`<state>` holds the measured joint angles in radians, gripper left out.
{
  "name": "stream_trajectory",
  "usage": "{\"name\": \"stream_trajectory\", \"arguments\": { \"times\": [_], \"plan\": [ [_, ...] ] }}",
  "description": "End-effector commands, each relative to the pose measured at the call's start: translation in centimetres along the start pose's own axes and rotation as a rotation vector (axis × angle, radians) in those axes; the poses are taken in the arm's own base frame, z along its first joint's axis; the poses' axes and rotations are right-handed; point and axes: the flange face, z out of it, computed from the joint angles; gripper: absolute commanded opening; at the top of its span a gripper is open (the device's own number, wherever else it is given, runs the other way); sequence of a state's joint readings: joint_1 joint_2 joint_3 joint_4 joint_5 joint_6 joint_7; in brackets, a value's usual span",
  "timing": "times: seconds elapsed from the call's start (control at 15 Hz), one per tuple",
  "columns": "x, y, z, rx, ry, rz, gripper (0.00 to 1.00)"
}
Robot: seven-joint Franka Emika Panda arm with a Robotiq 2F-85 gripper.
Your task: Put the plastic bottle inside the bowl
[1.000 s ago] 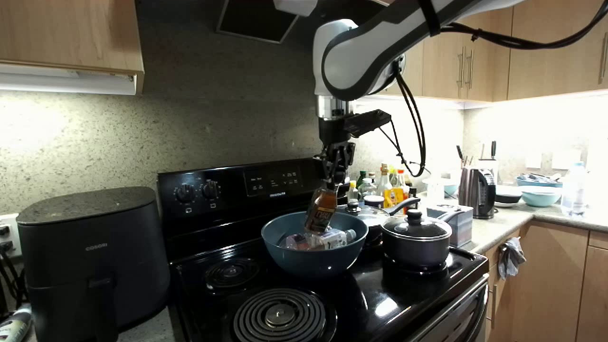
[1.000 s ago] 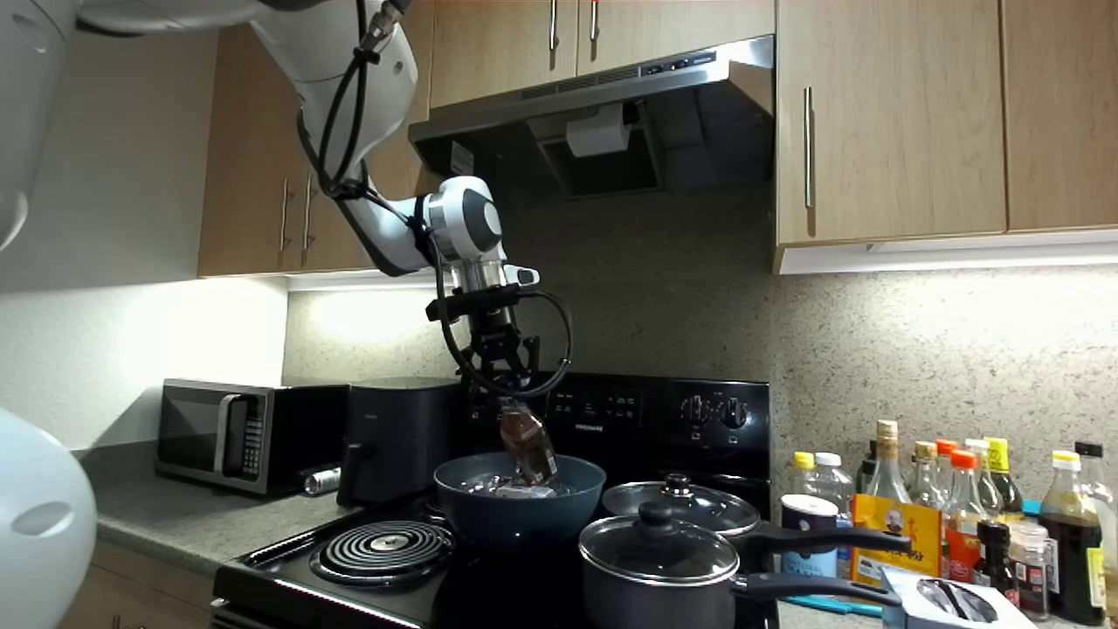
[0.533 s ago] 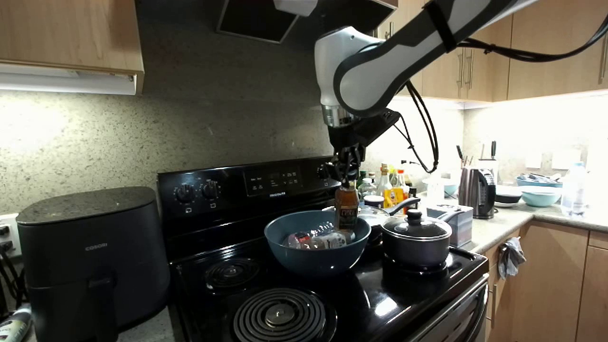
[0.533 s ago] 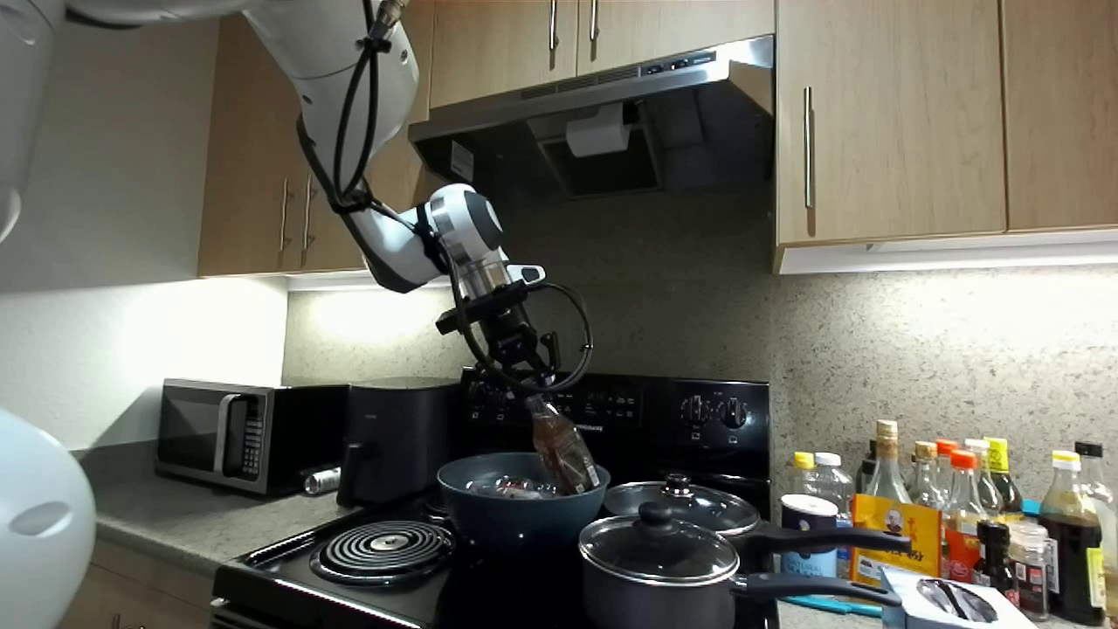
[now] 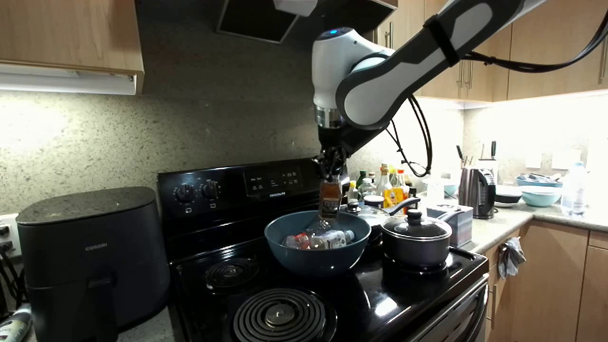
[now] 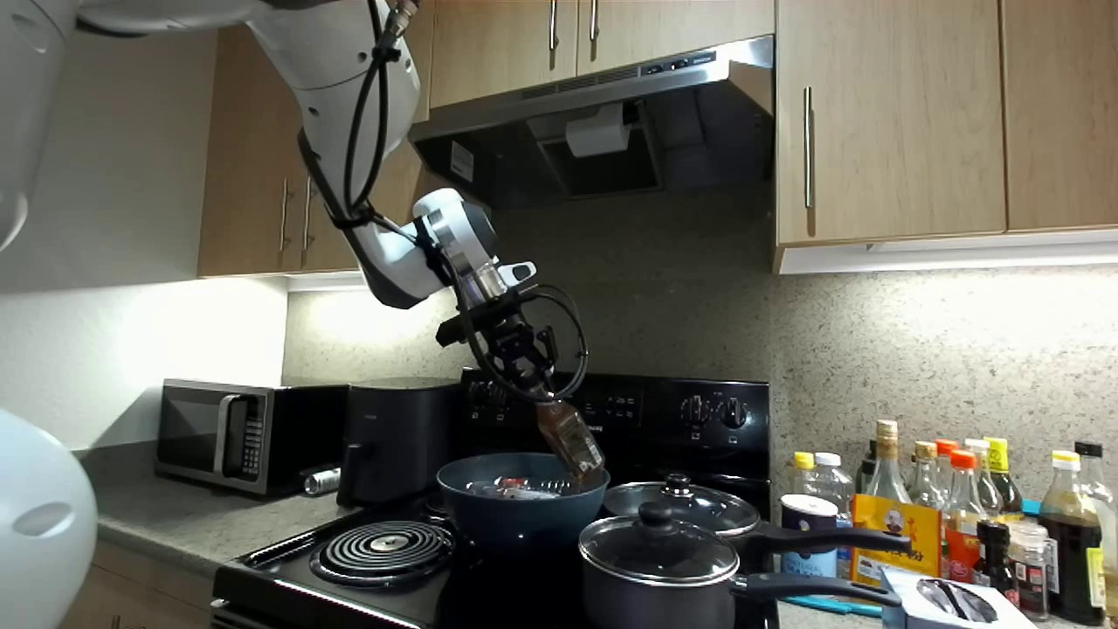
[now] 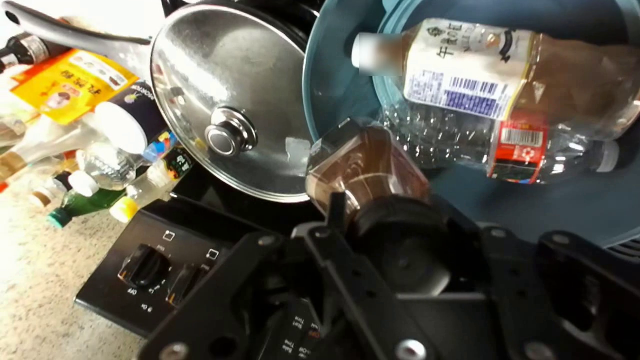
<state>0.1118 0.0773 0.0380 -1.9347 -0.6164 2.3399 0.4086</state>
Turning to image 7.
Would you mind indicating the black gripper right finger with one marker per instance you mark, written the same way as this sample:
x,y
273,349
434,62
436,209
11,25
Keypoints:
x,y
520,293

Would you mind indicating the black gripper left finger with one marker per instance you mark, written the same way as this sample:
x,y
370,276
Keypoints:
x,y
361,287

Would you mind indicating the blue bowl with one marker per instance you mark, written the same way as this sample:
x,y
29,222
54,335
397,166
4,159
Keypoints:
x,y
587,207

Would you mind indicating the clear bottle red label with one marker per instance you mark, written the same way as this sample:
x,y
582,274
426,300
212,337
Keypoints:
x,y
466,143

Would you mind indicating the tea bottle white label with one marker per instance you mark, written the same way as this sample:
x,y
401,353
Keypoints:
x,y
466,73

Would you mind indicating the green bottle yellow cap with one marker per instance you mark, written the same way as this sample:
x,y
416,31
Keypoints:
x,y
163,173

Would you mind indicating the green bottle teal cap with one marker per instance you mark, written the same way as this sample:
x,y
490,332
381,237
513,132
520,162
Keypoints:
x,y
87,202

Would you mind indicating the clear bottle white cap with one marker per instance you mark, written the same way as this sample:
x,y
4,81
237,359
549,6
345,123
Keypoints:
x,y
101,166

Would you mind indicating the tall bottle tan cap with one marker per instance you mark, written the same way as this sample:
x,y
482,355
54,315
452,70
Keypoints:
x,y
41,143

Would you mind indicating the dark soy sauce bottle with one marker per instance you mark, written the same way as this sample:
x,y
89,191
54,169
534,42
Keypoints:
x,y
30,49

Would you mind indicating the black electric stove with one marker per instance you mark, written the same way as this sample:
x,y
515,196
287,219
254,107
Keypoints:
x,y
221,232

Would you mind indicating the glass lid silver knob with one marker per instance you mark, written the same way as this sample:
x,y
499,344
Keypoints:
x,y
227,73

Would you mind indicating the blue salt canister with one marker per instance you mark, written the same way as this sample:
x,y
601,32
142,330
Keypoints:
x,y
130,116

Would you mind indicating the yellow food box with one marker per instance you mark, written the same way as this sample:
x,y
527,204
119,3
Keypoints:
x,y
66,86

